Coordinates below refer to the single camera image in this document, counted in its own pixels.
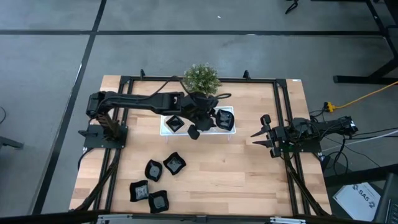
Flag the white paper sheet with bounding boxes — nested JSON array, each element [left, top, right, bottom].
[[332, 182, 382, 222]]

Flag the yellow extension cord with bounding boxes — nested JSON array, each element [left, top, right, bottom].
[[324, 80, 398, 113]]

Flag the white wire lattice rack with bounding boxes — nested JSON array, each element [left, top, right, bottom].
[[159, 106, 236, 142]]

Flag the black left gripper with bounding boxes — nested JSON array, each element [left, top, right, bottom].
[[182, 91, 220, 140]]

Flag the black front beam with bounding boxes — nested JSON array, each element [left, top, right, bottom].
[[0, 210, 398, 224]]

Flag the silver metal bracket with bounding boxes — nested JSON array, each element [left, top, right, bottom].
[[96, 214, 134, 224], [269, 217, 307, 224]]

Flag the black cable bundle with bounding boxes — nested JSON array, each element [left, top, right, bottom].
[[284, 152, 330, 217], [74, 148, 122, 212]]

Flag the black desk beam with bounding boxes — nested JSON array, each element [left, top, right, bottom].
[[325, 163, 398, 187]]

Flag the black aluminium table frame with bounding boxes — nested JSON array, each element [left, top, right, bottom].
[[70, 74, 332, 217]]

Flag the glossy black mini plate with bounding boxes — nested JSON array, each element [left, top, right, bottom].
[[144, 159, 164, 183], [215, 108, 235, 132], [165, 114, 185, 133]]

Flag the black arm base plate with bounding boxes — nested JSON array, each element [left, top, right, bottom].
[[279, 136, 323, 154], [78, 124, 129, 149]]

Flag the green potted plant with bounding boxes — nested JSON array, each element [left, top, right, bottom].
[[182, 63, 222, 97]]

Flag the grey chair base leg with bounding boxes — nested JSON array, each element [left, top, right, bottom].
[[0, 135, 25, 150]]

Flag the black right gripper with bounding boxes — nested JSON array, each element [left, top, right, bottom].
[[250, 113, 289, 159]]

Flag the black hanging cable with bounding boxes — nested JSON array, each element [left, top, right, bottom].
[[285, 0, 300, 15]]

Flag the black desk leg frame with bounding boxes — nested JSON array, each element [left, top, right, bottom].
[[333, 0, 398, 85]]

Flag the wavy-edged black mini plate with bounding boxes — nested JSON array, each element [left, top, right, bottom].
[[162, 151, 187, 176], [129, 179, 150, 203], [147, 190, 170, 214]]

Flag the black laptop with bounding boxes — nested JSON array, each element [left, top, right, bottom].
[[372, 172, 398, 224]]

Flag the white floor cable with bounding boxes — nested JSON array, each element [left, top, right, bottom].
[[322, 129, 398, 152]]

